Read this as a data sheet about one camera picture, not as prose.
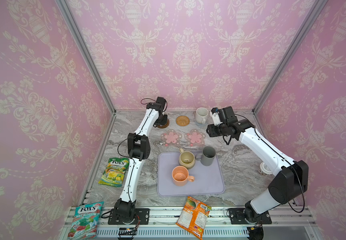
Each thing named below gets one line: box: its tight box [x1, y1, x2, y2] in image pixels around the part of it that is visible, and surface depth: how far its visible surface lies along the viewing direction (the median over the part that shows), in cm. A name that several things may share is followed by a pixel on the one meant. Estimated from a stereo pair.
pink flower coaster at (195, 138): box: [184, 129, 206, 147], surface depth 107 cm
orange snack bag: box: [175, 196, 212, 240], surface depth 74 cm
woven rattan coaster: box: [175, 115, 190, 127], surface depth 118 cm
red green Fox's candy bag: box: [67, 201, 104, 240], surface depth 73 cm
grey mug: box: [195, 146, 216, 167], surface depth 89 cm
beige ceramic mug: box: [179, 148, 195, 170], surface depth 88 cm
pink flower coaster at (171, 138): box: [161, 129, 182, 147], surface depth 108 cm
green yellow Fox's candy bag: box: [98, 157, 130, 187], surface depth 88 cm
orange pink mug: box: [172, 165, 195, 186], surface depth 82 cm
